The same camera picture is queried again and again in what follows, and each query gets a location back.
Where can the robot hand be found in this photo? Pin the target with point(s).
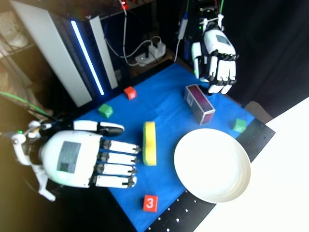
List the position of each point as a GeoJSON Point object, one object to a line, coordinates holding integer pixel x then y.
{"type": "Point", "coordinates": [213, 41]}
{"type": "Point", "coordinates": [70, 157]}

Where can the grey box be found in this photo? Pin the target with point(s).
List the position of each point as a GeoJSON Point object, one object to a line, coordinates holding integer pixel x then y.
{"type": "Point", "coordinates": [199, 104]}

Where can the yellow green sponge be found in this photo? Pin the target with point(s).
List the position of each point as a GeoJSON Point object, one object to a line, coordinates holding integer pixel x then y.
{"type": "Point", "coordinates": [150, 142]}

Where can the white bowl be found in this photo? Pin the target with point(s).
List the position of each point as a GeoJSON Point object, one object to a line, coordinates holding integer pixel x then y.
{"type": "Point", "coordinates": [212, 166]}

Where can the white power strip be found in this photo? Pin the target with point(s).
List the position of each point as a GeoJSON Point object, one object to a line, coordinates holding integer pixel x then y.
{"type": "Point", "coordinates": [154, 49]}

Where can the blue cloth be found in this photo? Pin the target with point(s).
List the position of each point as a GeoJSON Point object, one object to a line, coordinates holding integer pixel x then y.
{"type": "Point", "coordinates": [169, 108]}

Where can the green cube printed eight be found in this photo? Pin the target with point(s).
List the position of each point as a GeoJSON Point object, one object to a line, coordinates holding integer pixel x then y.
{"type": "Point", "coordinates": [239, 125]}

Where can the red cube printed three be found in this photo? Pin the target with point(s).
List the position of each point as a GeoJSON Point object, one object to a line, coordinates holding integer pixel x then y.
{"type": "Point", "coordinates": [150, 203]}

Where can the white computer tower blue light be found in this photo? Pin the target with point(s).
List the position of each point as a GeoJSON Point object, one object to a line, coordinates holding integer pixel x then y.
{"type": "Point", "coordinates": [48, 48]}

